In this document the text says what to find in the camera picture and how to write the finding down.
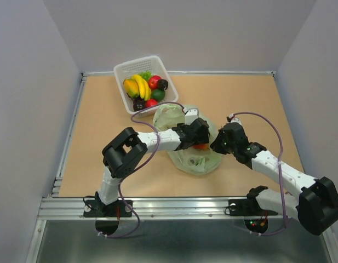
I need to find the red-orange peach fruit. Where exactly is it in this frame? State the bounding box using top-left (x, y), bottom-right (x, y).
top-left (192, 144), bottom-right (209, 151)

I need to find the light green plastic bag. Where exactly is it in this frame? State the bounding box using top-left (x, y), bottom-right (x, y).
top-left (153, 104), bottom-right (222, 176)

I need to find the green avocado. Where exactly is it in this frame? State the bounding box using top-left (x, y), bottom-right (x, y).
top-left (151, 89), bottom-right (166, 102)

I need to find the dark purple mangosteen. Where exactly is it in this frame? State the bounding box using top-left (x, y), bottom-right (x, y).
top-left (157, 79), bottom-right (169, 90)

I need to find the yellow mango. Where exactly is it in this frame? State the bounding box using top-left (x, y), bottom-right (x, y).
top-left (123, 79), bottom-right (139, 98)

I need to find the red strawberry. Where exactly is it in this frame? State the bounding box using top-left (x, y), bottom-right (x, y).
top-left (145, 99), bottom-right (158, 108)

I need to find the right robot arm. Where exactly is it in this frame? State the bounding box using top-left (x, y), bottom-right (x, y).
top-left (210, 122), bottom-right (338, 236)

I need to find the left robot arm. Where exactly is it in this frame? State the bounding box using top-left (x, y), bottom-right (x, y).
top-left (95, 117), bottom-right (210, 216)

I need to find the yellow banana bunch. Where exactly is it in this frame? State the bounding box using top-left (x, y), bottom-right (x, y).
top-left (131, 75), bottom-right (151, 101)

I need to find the red apple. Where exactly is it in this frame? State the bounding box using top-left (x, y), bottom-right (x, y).
top-left (148, 75), bottom-right (162, 90)

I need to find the white perforated plastic basket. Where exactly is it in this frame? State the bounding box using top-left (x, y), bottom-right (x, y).
top-left (113, 55), bottom-right (179, 115)

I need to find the green grape bunch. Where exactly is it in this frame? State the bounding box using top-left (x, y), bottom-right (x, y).
top-left (139, 71), bottom-right (152, 82)

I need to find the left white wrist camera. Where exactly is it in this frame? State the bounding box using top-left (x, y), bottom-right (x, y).
top-left (184, 108), bottom-right (199, 125)

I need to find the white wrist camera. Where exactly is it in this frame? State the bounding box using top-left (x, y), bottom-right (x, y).
top-left (184, 108), bottom-right (199, 125)
top-left (227, 113), bottom-right (242, 125)

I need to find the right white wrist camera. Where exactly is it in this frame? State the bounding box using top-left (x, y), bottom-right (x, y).
top-left (227, 113), bottom-right (242, 125)

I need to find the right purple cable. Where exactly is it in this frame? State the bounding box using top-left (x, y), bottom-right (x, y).
top-left (230, 111), bottom-right (294, 237)

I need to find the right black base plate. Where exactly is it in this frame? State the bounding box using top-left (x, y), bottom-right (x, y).
top-left (225, 199), bottom-right (278, 216)

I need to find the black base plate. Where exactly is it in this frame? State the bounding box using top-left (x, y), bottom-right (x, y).
top-left (225, 199), bottom-right (278, 216)
top-left (83, 199), bottom-right (132, 218)

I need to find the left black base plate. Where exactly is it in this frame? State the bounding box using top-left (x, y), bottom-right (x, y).
top-left (83, 199), bottom-right (132, 218)

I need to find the aluminium mounting rail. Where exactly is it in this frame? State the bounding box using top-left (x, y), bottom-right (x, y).
top-left (37, 196), bottom-right (331, 221)

